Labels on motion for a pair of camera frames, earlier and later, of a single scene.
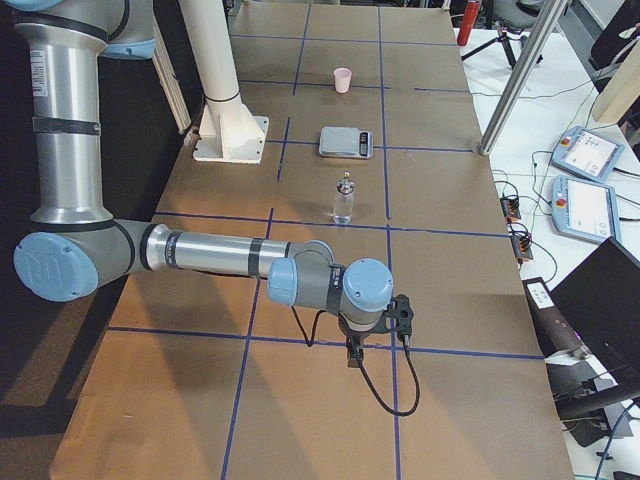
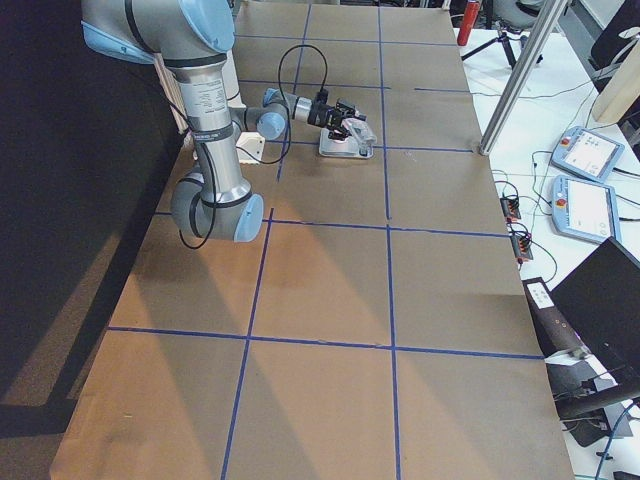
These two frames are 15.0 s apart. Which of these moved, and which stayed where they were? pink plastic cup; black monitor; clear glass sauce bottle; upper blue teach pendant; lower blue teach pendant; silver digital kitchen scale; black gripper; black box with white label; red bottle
Moved: black gripper; pink plastic cup; clear glass sauce bottle
Stayed: black monitor; silver digital kitchen scale; upper blue teach pendant; lower blue teach pendant; red bottle; black box with white label
